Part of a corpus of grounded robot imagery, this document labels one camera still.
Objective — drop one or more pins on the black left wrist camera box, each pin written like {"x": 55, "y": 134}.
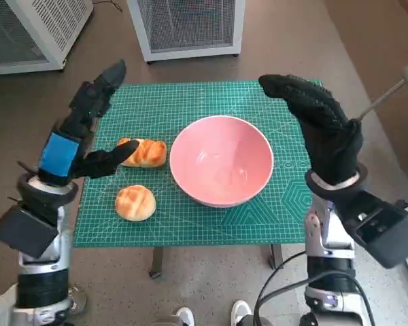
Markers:
{"x": 24, "y": 231}

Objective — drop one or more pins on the white mesh cabinet louvred side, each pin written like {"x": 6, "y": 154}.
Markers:
{"x": 54, "y": 27}

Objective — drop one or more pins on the long orange bread loaf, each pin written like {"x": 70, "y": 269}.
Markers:
{"x": 151, "y": 154}

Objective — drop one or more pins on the pink bowl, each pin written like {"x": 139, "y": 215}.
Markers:
{"x": 221, "y": 163}

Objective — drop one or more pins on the black knitted gloved right hand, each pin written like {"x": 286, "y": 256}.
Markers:
{"x": 330, "y": 142}

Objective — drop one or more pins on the round pale bread bun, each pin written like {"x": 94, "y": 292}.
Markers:
{"x": 135, "y": 203}

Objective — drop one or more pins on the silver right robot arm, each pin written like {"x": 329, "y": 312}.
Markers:
{"x": 330, "y": 237}

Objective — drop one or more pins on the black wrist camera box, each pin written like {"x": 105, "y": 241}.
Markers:
{"x": 24, "y": 231}
{"x": 387, "y": 237}

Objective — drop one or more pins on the black left hand blue tape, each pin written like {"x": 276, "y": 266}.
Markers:
{"x": 59, "y": 153}

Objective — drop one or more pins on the person's leg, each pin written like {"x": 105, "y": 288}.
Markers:
{"x": 0, "y": 309}

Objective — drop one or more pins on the green cutting mat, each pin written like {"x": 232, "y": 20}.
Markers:
{"x": 190, "y": 98}

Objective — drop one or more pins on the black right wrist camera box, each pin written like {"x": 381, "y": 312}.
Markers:
{"x": 387, "y": 237}

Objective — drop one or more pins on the person's foot grey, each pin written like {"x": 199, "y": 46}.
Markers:
{"x": 78, "y": 302}

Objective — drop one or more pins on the white mesh cabinet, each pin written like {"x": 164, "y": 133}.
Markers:
{"x": 187, "y": 23}

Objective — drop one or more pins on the dark table leg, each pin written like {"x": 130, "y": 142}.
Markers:
{"x": 157, "y": 261}
{"x": 276, "y": 256}

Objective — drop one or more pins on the person's foot white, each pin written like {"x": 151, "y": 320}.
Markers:
{"x": 185, "y": 317}
{"x": 240, "y": 312}

